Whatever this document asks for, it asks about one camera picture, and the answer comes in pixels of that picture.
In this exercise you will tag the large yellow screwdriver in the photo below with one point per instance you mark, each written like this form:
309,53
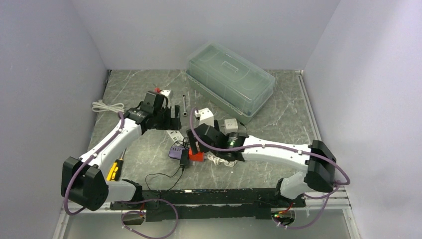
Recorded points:
116,169

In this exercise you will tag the white USB socket strip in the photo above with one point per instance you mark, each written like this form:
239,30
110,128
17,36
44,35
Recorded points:
175,135

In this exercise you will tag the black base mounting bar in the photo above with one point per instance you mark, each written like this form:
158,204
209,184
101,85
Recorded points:
258,203

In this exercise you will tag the aluminium frame rail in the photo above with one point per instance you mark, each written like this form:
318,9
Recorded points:
340,199

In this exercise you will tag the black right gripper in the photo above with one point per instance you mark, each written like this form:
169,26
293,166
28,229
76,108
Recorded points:
192,141

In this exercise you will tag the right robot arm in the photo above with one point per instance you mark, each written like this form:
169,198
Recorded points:
314,163

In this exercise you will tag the silver ratchet wrench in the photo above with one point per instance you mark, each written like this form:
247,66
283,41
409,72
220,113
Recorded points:
184,105

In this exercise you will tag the translucent plastic storage box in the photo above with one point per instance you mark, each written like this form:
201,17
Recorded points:
233,83

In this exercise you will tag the purple USB hub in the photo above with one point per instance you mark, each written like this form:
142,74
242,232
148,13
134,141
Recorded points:
178,152

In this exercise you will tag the black TP-Link power adapter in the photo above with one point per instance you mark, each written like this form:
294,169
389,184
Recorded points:
183,164

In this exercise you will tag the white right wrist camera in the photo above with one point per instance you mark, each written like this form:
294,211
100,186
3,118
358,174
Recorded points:
204,116

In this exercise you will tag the white tiger cube socket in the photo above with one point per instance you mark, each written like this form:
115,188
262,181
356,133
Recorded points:
230,125

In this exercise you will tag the red power socket cube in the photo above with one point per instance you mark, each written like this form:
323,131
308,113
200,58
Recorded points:
199,157

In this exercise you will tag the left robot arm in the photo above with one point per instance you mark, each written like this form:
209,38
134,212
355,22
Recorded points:
84,183

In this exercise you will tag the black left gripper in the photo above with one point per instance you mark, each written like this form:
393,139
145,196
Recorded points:
171,123

